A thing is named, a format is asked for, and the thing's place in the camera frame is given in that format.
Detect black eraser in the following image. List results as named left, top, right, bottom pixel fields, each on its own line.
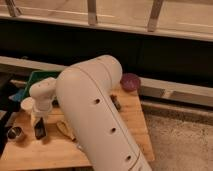
left=34, top=118, right=46, bottom=140

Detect small metal cup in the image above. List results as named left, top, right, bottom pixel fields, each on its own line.
left=7, top=127, right=25, bottom=142

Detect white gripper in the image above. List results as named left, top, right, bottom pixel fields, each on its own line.
left=31, top=102, right=52, bottom=133

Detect small dark block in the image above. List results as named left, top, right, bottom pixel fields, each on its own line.
left=111, top=95, right=121, bottom=111

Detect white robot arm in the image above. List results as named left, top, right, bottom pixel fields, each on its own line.
left=29, top=55, right=152, bottom=171

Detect blue object at table edge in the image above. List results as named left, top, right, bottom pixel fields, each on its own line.
left=9, top=89, right=24, bottom=102

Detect green plastic tray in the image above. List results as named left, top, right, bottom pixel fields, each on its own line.
left=22, top=70, right=60, bottom=99

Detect purple bowl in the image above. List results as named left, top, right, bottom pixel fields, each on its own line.
left=120, top=73, right=141, bottom=92

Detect white paper cup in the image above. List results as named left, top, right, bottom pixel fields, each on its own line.
left=21, top=97, right=34, bottom=113

